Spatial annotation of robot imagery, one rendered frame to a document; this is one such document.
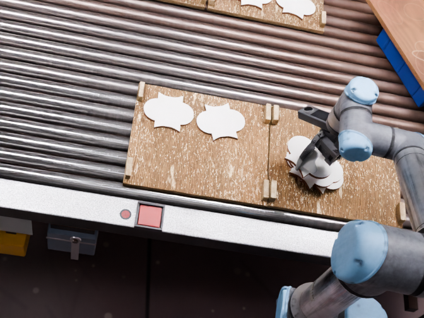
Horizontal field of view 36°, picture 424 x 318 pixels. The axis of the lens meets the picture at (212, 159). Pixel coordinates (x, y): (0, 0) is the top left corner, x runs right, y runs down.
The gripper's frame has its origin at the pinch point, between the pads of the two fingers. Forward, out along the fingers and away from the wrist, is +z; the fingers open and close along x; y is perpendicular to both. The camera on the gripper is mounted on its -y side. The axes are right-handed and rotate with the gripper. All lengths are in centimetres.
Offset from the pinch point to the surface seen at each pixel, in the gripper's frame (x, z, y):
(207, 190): -25.3, 11.3, -11.5
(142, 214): -44.7, 12.0, -16.2
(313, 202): -2.0, 11.3, 9.1
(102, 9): -11, 13, -83
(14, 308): -74, 105, -42
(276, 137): 3.7, 11.2, -13.5
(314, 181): -0.2, 6.1, 5.2
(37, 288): -63, 105, -43
